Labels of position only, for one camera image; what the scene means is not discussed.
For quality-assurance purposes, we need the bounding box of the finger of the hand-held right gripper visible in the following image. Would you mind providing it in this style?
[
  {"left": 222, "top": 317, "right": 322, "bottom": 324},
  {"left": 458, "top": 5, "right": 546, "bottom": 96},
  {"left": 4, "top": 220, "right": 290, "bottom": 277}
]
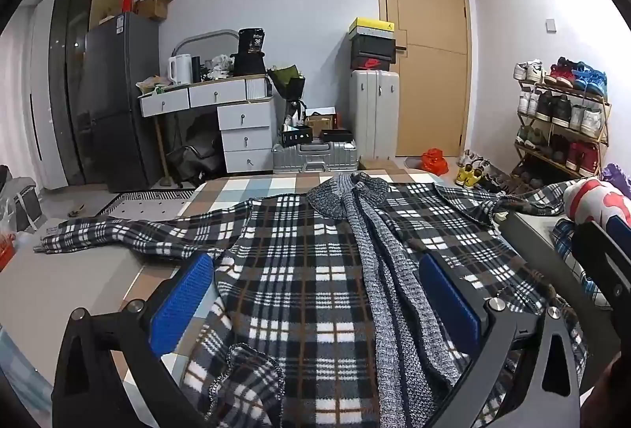
[{"left": 572, "top": 210, "right": 631, "bottom": 340}]

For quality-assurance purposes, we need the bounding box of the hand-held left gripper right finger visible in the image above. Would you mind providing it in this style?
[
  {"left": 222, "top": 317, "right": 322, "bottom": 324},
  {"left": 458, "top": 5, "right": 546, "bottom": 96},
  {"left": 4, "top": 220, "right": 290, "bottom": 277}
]
[{"left": 418, "top": 251, "right": 583, "bottom": 428}]

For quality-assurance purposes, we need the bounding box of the brown cardboard box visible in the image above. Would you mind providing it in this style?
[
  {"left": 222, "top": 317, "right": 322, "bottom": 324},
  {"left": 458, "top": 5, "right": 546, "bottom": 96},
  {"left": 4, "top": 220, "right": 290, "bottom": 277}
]
[{"left": 304, "top": 111, "right": 339, "bottom": 131}]

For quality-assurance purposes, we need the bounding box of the black bag with print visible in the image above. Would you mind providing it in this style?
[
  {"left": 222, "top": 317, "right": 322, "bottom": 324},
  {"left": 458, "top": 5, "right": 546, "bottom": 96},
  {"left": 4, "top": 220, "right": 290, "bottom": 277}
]
[{"left": 233, "top": 28, "right": 268, "bottom": 76}]

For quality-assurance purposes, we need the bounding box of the dark wrapped flower bouquet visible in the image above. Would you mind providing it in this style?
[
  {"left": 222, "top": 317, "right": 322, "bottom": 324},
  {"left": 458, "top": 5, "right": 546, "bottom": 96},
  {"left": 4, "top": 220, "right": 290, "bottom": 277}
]
[{"left": 267, "top": 66, "right": 307, "bottom": 114}]

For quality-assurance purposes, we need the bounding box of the dark glass wardrobe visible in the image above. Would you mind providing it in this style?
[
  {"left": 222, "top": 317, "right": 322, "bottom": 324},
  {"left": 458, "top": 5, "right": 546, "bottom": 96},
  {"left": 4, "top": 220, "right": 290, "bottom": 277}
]
[{"left": 49, "top": 0, "right": 105, "bottom": 187}]

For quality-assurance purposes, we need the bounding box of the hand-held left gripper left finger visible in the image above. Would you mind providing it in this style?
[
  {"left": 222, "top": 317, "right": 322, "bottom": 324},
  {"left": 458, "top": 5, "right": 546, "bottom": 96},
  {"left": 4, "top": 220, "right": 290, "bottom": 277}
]
[{"left": 52, "top": 253, "right": 218, "bottom": 428}]

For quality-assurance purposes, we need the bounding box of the white upright suitcase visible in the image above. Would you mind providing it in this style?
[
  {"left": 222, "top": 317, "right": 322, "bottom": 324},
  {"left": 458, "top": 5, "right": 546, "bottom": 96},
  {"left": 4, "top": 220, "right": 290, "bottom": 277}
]
[{"left": 349, "top": 69, "right": 400, "bottom": 162}]

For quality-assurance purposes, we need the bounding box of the pair of white shoes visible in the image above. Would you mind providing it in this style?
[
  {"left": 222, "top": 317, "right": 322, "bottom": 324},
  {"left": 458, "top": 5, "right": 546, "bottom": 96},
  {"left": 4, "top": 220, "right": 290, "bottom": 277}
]
[{"left": 458, "top": 149, "right": 489, "bottom": 168}]

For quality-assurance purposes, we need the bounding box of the patterned floor rug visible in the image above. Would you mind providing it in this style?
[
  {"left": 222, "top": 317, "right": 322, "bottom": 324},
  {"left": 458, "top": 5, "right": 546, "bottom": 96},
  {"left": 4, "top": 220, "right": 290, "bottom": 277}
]
[{"left": 96, "top": 189, "right": 199, "bottom": 217}]

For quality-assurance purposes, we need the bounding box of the black cardboard box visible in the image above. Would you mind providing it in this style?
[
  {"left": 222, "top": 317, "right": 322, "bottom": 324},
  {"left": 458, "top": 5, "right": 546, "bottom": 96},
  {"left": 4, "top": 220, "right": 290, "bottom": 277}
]
[{"left": 281, "top": 125, "right": 314, "bottom": 148}]

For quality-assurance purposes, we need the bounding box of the arched mirror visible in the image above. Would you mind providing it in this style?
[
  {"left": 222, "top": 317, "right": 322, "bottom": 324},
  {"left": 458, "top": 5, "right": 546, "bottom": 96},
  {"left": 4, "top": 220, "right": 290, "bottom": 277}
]
[{"left": 172, "top": 29, "right": 240, "bottom": 60}]

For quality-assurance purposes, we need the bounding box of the blue plaid cloth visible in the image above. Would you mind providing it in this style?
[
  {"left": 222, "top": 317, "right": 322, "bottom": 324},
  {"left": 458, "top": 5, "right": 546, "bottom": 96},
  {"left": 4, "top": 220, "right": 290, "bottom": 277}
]
[{"left": 552, "top": 218, "right": 613, "bottom": 307}]

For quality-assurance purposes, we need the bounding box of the checkered tablecloth table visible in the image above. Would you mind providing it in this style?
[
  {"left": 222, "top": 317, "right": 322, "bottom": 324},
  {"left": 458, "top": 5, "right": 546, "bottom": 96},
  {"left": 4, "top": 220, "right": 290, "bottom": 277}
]
[{"left": 118, "top": 169, "right": 457, "bottom": 428}]

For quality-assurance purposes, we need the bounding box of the black duffel bag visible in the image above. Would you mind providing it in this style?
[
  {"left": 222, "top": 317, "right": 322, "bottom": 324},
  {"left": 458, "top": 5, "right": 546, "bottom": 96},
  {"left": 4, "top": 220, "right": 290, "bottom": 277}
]
[{"left": 166, "top": 131, "right": 224, "bottom": 188}]

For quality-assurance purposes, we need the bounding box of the white plastic bag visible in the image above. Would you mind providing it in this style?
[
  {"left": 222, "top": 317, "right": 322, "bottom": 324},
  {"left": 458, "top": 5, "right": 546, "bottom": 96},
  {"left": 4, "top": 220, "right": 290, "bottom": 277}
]
[{"left": 0, "top": 200, "right": 21, "bottom": 252}]

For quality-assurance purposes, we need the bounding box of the shoe rack with shoes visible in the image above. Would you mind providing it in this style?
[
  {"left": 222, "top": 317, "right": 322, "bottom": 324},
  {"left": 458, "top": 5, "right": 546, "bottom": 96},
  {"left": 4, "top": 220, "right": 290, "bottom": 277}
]
[{"left": 513, "top": 57, "right": 610, "bottom": 179}]

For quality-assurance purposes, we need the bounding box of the white desk with drawers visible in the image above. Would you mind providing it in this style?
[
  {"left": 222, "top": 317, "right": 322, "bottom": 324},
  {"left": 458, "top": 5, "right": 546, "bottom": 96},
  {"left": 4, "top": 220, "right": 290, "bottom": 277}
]
[{"left": 138, "top": 76, "right": 278, "bottom": 175}]

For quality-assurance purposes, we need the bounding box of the purple plush item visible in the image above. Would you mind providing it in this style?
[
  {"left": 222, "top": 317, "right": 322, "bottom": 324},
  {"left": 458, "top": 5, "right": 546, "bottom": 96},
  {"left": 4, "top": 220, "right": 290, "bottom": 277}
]
[{"left": 600, "top": 163, "right": 631, "bottom": 198}]

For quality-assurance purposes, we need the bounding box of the open cardboard box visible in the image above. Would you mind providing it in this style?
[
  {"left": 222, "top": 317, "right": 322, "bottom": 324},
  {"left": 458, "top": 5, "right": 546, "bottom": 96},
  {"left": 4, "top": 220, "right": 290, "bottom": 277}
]
[{"left": 135, "top": 0, "right": 176, "bottom": 21}]

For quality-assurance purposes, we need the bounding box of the silver suitcase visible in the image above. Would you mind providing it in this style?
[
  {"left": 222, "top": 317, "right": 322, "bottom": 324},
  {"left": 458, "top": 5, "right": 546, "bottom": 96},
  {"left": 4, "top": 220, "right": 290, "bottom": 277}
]
[{"left": 272, "top": 140, "right": 357, "bottom": 174}]

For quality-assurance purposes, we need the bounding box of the wooden door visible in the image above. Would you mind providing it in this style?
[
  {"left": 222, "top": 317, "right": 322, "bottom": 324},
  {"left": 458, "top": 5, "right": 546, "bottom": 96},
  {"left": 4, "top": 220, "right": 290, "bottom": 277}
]
[{"left": 373, "top": 0, "right": 469, "bottom": 158}]

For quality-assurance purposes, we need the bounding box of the red and white plush toy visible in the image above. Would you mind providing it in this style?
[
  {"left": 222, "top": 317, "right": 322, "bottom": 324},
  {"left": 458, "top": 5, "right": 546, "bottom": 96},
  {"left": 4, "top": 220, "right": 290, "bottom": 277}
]
[{"left": 562, "top": 177, "right": 631, "bottom": 238}]

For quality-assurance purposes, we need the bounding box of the white electric kettle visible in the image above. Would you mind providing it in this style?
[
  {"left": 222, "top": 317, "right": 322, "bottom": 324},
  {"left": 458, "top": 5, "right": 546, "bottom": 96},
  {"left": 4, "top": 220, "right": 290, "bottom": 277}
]
[{"left": 168, "top": 54, "right": 193, "bottom": 86}]

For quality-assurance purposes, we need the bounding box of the plaid fleece jacket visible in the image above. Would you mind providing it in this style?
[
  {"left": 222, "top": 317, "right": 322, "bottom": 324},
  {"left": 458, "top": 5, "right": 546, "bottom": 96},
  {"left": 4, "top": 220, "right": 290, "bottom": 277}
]
[{"left": 39, "top": 171, "right": 592, "bottom": 428}]

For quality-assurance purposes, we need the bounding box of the dark grey fridge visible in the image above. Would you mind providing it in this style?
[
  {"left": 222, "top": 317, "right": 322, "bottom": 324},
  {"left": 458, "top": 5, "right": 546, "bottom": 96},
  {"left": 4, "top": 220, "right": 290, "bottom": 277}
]
[{"left": 74, "top": 11, "right": 164, "bottom": 193}]

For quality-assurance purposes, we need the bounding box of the red and black shoe box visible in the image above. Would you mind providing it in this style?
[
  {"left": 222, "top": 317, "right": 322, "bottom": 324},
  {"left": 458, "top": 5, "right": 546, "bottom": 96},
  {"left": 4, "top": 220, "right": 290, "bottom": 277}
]
[{"left": 350, "top": 55, "right": 398, "bottom": 72}]

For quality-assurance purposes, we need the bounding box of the pair of yellow shoes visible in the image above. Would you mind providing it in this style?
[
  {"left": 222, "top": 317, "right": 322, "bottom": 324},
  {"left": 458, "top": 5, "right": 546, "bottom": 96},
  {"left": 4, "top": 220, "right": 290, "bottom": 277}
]
[{"left": 454, "top": 164, "right": 484, "bottom": 188}]

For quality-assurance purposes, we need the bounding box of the orange plastic bag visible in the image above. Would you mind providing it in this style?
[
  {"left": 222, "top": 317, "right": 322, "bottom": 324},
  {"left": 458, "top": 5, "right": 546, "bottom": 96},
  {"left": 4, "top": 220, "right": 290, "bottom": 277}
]
[{"left": 420, "top": 147, "right": 449, "bottom": 175}]

